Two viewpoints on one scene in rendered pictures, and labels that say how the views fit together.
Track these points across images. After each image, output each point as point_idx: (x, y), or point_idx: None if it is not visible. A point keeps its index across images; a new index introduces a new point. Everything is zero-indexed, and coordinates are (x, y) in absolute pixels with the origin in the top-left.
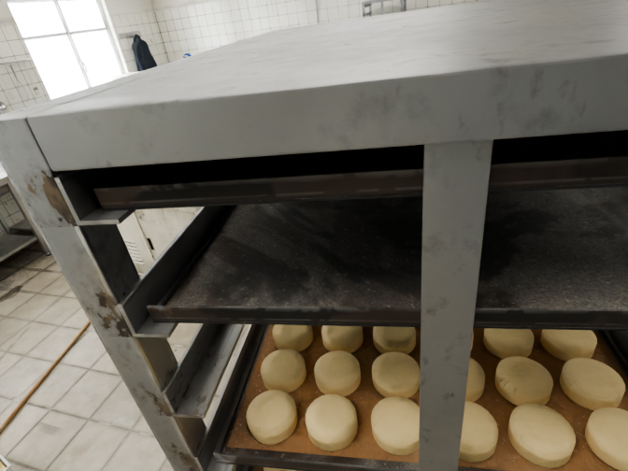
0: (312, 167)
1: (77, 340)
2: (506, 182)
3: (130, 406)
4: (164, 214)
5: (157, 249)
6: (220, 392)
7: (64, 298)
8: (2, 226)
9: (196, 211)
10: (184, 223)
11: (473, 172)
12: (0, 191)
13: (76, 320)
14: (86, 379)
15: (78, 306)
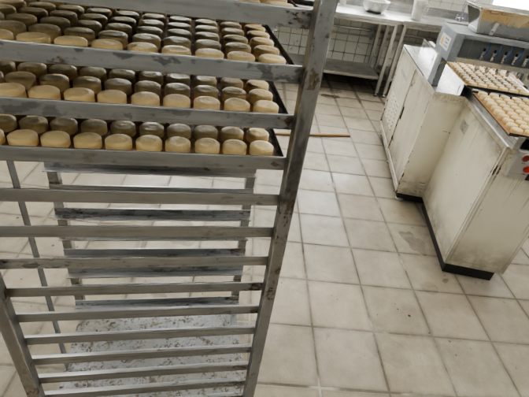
0: None
1: (310, 136)
2: None
3: (271, 177)
4: (421, 89)
5: (401, 120)
6: (303, 220)
7: (341, 117)
8: (375, 61)
9: (433, 95)
10: (423, 104)
11: None
12: (397, 37)
13: (326, 129)
14: (282, 151)
15: (338, 126)
